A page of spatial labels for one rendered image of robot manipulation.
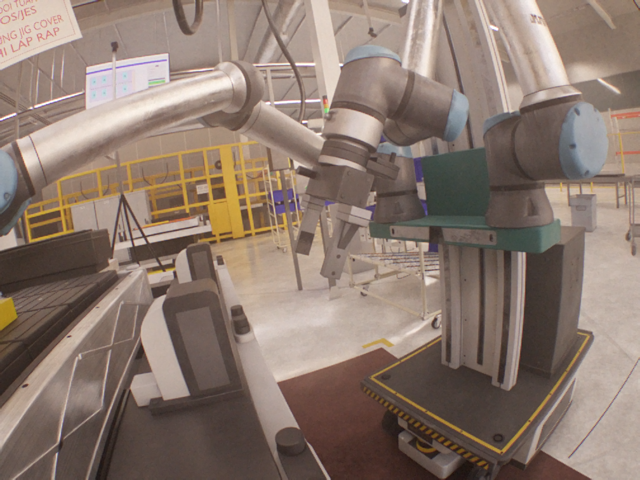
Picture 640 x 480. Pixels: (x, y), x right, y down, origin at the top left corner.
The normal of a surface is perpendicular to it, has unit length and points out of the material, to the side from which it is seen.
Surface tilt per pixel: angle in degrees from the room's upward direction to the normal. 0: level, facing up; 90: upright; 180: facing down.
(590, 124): 95
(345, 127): 81
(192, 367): 90
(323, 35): 90
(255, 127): 141
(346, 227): 66
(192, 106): 123
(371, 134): 102
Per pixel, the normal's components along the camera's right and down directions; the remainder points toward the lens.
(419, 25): -0.44, 0.00
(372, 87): 0.23, 0.18
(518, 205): -0.58, -0.14
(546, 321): -0.86, 0.20
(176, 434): -0.15, -0.98
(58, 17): 0.80, -0.03
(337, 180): -0.89, -0.22
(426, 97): 0.04, 0.31
